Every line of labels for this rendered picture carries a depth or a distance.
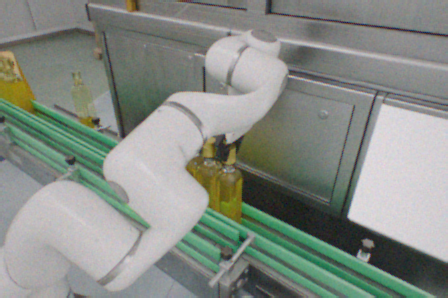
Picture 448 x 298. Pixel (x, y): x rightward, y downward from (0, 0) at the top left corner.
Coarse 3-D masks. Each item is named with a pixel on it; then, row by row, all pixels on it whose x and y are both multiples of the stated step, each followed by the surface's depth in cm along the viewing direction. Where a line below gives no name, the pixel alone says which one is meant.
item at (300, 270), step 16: (80, 144) 117; (208, 208) 88; (240, 240) 85; (256, 240) 80; (256, 256) 83; (272, 256) 80; (288, 256) 76; (288, 272) 78; (304, 272) 75; (320, 272) 72; (320, 288) 74; (336, 288) 71; (352, 288) 68
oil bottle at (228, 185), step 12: (216, 180) 82; (228, 180) 79; (240, 180) 82; (216, 192) 84; (228, 192) 81; (240, 192) 85; (216, 204) 87; (228, 204) 83; (240, 204) 88; (228, 216) 86; (240, 216) 90
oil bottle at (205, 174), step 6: (216, 162) 84; (198, 168) 84; (204, 168) 83; (210, 168) 82; (216, 168) 83; (198, 174) 84; (204, 174) 83; (210, 174) 82; (198, 180) 86; (204, 180) 84; (210, 180) 83; (204, 186) 85; (210, 186) 84; (210, 192) 85; (210, 198) 86; (210, 204) 87
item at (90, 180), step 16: (16, 128) 124; (32, 144) 119; (48, 160) 117; (64, 160) 107; (80, 176) 106; (96, 176) 99; (96, 192) 104; (112, 192) 96; (128, 208) 95; (144, 224) 93; (192, 240) 80; (208, 256) 80
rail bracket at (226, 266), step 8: (248, 232) 80; (248, 240) 79; (224, 248) 71; (232, 248) 71; (240, 248) 77; (224, 256) 70; (232, 256) 70; (224, 264) 72; (232, 264) 73; (224, 272) 72; (216, 280) 70; (224, 280) 75; (232, 280) 76; (224, 288) 76
